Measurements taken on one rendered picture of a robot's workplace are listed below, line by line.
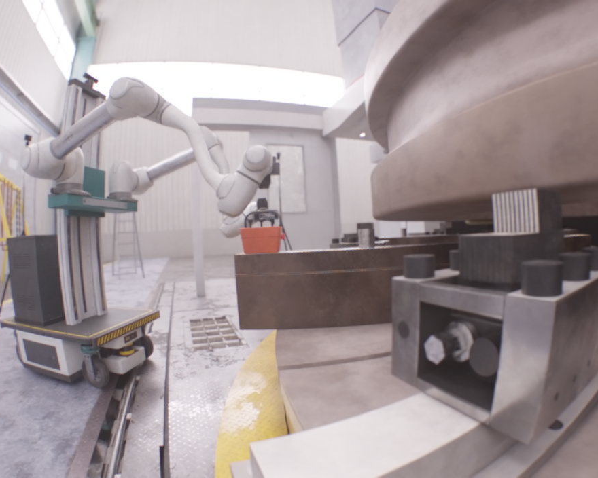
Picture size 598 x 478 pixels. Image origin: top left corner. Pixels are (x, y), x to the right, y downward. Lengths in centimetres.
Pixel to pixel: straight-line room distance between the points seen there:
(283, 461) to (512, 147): 83
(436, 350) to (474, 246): 19
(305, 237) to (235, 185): 353
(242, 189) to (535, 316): 99
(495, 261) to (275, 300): 117
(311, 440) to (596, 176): 74
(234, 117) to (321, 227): 200
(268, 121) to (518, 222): 418
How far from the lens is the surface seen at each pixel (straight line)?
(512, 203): 68
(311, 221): 469
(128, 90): 130
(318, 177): 482
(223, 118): 449
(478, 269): 60
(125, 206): 209
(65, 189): 177
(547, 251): 68
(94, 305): 220
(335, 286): 155
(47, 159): 162
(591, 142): 80
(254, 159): 113
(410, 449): 50
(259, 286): 156
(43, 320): 206
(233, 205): 117
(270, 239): 154
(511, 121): 90
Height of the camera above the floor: 77
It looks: 1 degrees down
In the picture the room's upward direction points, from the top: 3 degrees counter-clockwise
